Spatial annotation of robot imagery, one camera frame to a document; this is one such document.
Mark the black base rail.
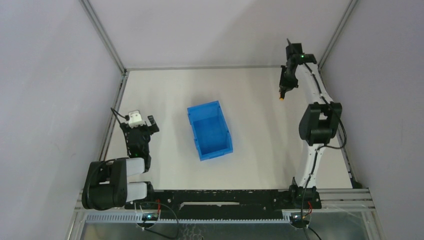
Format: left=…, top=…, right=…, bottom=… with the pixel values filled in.
left=124, top=189, right=322, bottom=221

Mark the aluminium frame rail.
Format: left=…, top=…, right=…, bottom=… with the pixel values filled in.
left=97, top=69, right=129, bottom=162

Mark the left controller board with cables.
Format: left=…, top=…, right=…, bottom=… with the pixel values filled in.
left=133, top=201, right=180, bottom=240

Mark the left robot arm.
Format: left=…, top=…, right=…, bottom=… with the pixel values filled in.
left=81, top=115, right=159, bottom=211

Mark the right controller board with cables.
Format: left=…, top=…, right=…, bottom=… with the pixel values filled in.
left=290, top=201, right=322, bottom=240

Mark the blue plastic bin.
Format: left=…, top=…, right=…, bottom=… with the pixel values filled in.
left=187, top=101, right=234, bottom=161

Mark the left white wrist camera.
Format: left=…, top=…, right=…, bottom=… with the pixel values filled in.
left=128, top=110, right=146, bottom=128

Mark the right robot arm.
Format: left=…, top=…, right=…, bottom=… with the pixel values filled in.
left=279, top=42, right=343, bottom=209

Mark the controller board with cables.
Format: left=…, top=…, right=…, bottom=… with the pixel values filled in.
left=133, top=201, right=180, bottom=240
left=290, top=201, right=322, bottom=240

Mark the black yellow screwdriver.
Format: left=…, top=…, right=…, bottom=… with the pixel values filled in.
left=279, top=89, right=286, bottom=100

